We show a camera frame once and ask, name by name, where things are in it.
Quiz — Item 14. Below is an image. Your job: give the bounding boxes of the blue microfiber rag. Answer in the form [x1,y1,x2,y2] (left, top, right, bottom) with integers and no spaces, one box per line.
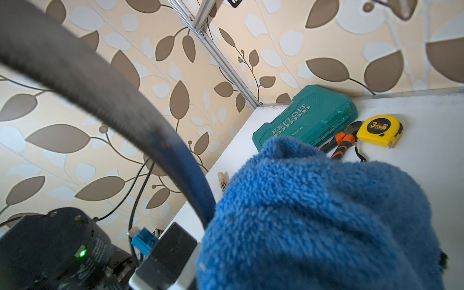
[196,137,444,290]

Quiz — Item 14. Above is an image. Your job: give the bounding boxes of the yellow black tape measure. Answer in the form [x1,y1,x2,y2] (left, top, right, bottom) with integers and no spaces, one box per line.
[356,115,404,149]

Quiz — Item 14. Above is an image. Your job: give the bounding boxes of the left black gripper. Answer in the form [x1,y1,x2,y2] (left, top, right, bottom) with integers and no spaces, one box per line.
[1,207,135,290]

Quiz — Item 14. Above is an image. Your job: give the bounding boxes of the black red handled pliers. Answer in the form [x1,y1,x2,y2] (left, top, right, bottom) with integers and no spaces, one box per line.
[319,121,367,163]

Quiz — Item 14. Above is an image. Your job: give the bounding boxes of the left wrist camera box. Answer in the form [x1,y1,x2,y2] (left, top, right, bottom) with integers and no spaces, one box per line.
[129,222,201,290]

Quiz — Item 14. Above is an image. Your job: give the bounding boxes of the green plastic tool case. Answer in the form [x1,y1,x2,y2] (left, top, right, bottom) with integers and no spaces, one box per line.
[252,85,358,151]

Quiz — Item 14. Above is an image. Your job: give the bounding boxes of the sickle wooden handle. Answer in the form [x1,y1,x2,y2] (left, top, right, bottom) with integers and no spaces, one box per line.
[217,172,228,193]
[1,1,216,227]

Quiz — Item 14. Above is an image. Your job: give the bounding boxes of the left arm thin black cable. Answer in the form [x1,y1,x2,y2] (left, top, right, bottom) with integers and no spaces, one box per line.
[92,159,157,265]

